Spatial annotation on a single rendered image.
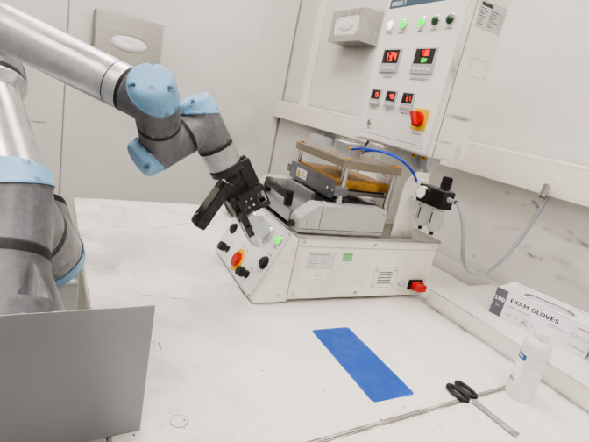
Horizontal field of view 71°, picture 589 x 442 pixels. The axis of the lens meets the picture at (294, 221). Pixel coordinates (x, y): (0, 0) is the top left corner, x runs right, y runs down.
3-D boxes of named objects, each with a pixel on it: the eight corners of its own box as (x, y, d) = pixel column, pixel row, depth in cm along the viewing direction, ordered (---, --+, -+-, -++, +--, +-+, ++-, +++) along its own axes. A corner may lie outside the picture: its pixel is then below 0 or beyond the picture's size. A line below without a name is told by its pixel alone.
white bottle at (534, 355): (533, 397, 84) (560, 334, 80) (528, 408, 80) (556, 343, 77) (507, 383, 87) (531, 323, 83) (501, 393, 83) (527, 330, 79)
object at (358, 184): (344, 180, 130) (351, 150, 127) (388, 200, 111) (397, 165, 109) (295, 174, 122) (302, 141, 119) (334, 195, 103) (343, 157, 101)
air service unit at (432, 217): (410, 222, 113) (426, 168, 109) (450, 241, 101) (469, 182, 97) (395, 220, 111) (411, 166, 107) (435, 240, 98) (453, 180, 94)
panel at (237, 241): (216, 250, 124) (250, 197, 123) (249, 299, 99) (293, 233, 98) (209, 246, 123) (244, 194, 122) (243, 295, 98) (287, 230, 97)
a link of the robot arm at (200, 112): (164, 107, 82) (199, 89, 86) (189, 156, 87) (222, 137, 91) (180, 107, 76) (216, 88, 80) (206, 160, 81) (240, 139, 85)
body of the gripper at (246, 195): (273, 206, 92) (251, 159, 86) (238, 225, 90) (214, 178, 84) (260, 196, 99) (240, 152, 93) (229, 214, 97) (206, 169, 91)
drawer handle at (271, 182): (269, 189, 117) (272, 175, 116) (291, 206, 104) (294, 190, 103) (262, 189, 116) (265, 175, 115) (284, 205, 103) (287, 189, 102)
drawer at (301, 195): (340, 206, 133) (346, 182, 131) (382, 230, 115) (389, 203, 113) (255, 198, 120) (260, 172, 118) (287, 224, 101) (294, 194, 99)
